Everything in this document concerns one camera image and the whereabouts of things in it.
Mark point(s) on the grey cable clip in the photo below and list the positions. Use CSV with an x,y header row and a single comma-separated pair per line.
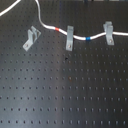
x,y
108,29
33,35
69,41

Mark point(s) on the right grey cable clip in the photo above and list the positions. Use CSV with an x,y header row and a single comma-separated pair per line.
x,y
108,29

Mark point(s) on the left grey cable clip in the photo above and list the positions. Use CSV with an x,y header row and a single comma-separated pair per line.
x,y
33,35

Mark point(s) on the middle grey cable clip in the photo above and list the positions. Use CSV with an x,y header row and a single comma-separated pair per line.
x,y
69,41

